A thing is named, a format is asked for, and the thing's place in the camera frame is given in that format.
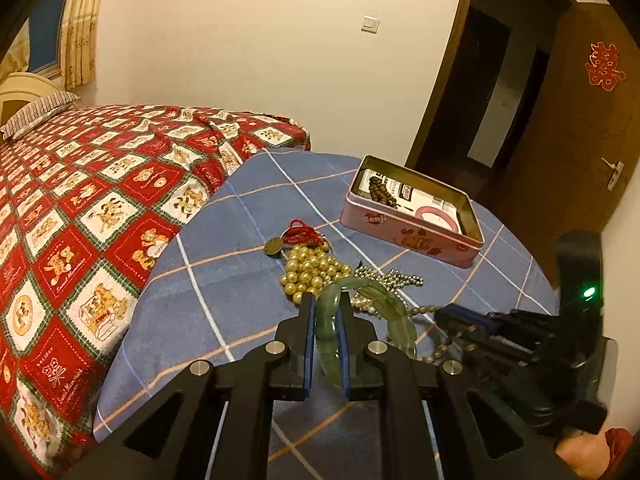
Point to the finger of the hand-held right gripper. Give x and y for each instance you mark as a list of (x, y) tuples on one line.
[(465, 316), (480, 347)]

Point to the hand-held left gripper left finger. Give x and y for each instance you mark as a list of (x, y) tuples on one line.
[(310, 320)]

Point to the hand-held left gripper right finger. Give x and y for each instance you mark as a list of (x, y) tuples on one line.
[(342, 330)]

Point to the green jade bangle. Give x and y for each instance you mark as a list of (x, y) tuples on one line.
[(395, 310)]

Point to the pink tin box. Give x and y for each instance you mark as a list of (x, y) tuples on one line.
[(400, 232)]

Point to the person's right forearm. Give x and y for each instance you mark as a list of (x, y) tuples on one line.
[(580, 452)]

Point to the blue checked blanket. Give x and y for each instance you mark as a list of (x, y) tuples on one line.
[(225, 240)]

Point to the printed card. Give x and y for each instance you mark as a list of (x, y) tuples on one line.
[(410, 192)]

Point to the brown wooden door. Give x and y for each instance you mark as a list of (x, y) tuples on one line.
[(575, 135)]

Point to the red bear print blanket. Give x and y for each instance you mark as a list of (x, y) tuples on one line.
[(90, 200)]

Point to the red paper door decoration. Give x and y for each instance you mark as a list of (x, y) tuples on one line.
[(605, 66)]

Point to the striped pillow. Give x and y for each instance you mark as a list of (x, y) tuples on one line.
[(40, 110)]

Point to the cream headboard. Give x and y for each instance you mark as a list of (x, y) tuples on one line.
[(20, 87)]

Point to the yellow patterned curtain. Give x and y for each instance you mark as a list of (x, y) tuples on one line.
[(82, 25)]

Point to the window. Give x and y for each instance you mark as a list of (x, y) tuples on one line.
[(47, 30)]

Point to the sheer cream curtain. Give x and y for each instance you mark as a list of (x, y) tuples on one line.
[(12, 57)]

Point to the dark wooden door frame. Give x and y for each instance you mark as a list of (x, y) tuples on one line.
[(450, 60)]

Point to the white light switch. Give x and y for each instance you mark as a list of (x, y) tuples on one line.
[(370, 24)]

